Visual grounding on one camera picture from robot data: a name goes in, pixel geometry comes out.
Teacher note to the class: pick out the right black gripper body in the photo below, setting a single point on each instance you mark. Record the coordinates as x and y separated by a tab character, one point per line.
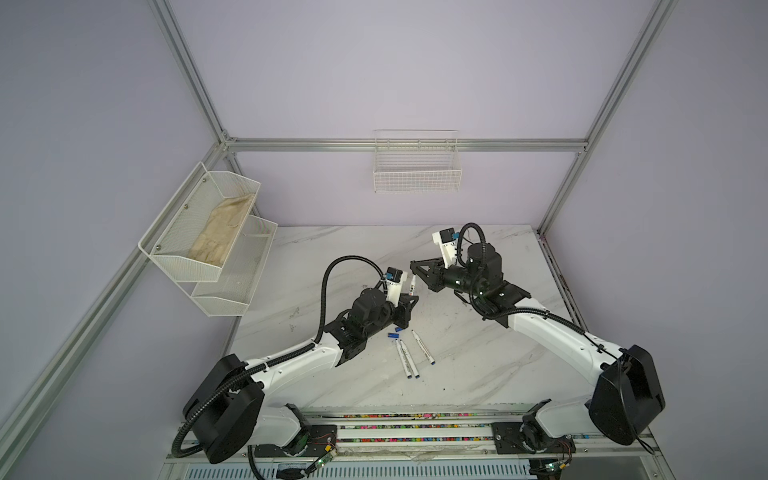
456	277

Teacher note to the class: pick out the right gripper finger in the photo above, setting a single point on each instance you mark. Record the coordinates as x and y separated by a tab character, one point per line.
427	264
428	277

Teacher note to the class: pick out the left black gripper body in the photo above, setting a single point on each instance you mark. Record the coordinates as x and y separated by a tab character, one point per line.
400	313

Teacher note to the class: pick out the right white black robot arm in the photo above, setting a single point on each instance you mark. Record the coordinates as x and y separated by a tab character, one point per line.
627	394

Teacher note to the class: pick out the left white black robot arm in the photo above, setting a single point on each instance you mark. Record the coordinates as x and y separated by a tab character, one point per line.
238	399

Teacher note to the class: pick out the lower white mesh shelf basket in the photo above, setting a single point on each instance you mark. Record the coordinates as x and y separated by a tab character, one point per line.
232	294

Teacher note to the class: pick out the white mesh shelf basket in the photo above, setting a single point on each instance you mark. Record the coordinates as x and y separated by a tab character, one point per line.
232	294
167	242

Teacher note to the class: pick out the beige cloth in basket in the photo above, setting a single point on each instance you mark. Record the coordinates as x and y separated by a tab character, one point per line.
218	236

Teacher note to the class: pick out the upper white mesh shelf basket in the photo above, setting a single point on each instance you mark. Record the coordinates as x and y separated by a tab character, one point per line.
167	242

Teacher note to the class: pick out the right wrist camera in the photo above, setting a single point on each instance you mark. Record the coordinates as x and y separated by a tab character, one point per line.
447	240

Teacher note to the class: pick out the white wire wall basket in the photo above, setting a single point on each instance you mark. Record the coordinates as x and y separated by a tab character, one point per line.
416	161

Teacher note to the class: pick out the aluminium rail base frame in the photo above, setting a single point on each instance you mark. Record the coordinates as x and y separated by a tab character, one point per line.
437	426

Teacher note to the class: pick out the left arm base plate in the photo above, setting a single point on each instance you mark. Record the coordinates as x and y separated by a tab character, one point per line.
310	443

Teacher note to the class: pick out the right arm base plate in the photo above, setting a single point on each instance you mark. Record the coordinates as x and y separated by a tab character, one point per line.
510	438

